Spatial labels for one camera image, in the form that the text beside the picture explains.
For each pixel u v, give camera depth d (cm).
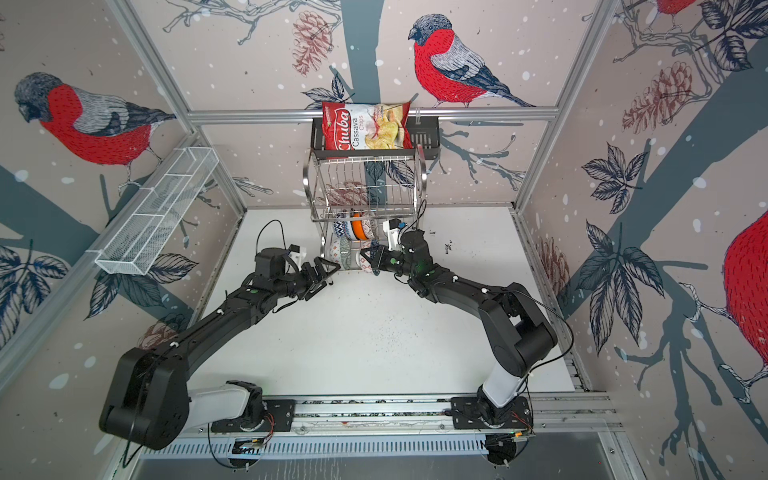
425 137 95
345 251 100
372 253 82
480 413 72
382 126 87
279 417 73
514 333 47
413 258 69
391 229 79
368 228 98
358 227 98
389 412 76
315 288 76
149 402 40
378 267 74
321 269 76
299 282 73
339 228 98
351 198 123
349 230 98
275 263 67
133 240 72
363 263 83
